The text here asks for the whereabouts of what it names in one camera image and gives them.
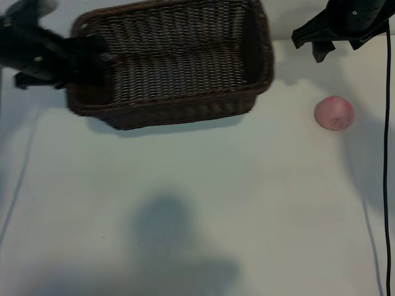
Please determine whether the dark brown wicker basket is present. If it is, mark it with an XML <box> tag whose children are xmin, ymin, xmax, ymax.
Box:
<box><xmin>66</xmin><ymin>0</ymin><xmax>275</xmax><ymax>131</ymax></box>

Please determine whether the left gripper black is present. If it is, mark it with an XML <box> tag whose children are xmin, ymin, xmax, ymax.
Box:
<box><xmin>0</xmin><ymin>21</ymin><xmax>109</xmax><ymax>90</ymax></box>

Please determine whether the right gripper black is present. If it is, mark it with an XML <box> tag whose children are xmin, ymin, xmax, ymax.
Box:
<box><xmin>291</xmin><ymin>0</ymin><xmax>393</xmax><ymax>64</ymax></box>

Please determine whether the black hanging cable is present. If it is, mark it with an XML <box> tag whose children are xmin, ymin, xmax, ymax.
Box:
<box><xmin>383</xmin><ymin>29</ymin><xmax>393</xmax><ymax>296</ymax></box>

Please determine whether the pink peach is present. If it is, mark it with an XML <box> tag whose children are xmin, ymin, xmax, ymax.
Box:
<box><xmin>314</xmin><ymin>96</ymin><xmax>356</xmax><ymax>133</ymax></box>

